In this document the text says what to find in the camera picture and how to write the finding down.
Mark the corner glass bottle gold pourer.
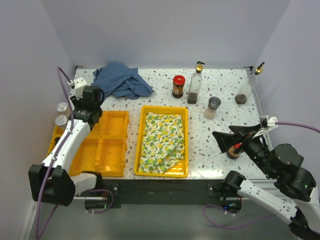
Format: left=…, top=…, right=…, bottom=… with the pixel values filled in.
left=234, top=61, right=265, bottom=105

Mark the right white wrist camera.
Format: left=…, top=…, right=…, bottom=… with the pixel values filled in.
left=260, top=114, right=278, bottom=131

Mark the lemon print cloth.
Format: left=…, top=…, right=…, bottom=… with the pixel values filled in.
left=138, top=112, right=185, bottom=174

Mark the yellow compartment organizer tray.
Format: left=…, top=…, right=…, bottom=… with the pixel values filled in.
left=43, top=111, right=130, bottom=177

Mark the red cap soy bottle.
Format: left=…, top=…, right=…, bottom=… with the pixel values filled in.
left=226, top=143, right=243, bottom=159

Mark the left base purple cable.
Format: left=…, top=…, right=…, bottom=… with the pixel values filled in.
left=84, top=191, right=115, bottom=215

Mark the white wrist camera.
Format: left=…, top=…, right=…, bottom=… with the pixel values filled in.
left=68, top=77, right=88, bottom=100
left=260, top=114, right=278, bottom=131

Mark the blue checkered shirt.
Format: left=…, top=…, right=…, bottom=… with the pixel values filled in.
left=92, top=62, right=154, bottom=100

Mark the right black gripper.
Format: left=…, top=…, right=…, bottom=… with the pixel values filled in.
left=210, top=121, right=275, bottom=176

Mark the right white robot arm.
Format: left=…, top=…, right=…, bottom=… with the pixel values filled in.
left=212, top=124, right=320, bottom=240

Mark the yellow flat tray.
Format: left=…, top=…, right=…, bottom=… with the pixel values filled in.
left=133, top=105, right=189, bottom=178

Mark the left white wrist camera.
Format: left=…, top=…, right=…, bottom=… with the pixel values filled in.
left=68, top=77, right=88, bottom=100

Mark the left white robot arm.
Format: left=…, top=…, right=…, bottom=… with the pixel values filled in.
left=28, top=86, right=104, bottom=207

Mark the red lid sauce jar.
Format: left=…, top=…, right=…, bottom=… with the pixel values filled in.
left=172, top=75, right=186, bottom=98

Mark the blue label spice jar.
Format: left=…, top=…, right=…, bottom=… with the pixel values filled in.
left=56, top=102, right=71, bottom=118

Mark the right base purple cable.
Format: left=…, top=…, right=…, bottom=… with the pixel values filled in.
left=201, top=204, right=276, bottom=230

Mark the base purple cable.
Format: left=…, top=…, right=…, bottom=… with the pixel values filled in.
left=201, top=204, right=276, bottom=230
left=84, top=191, right=115, bottom=215

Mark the glass oil bottle gold pourer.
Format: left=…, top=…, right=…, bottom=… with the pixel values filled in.
left=187, top=61, right=205, bottom=104

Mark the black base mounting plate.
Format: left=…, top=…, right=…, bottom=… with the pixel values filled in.
left=75, top=179, right=243, bottom=213

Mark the grey cap salt grinder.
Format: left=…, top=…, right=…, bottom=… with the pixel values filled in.
left=204, top=96, right=222, bottom=120

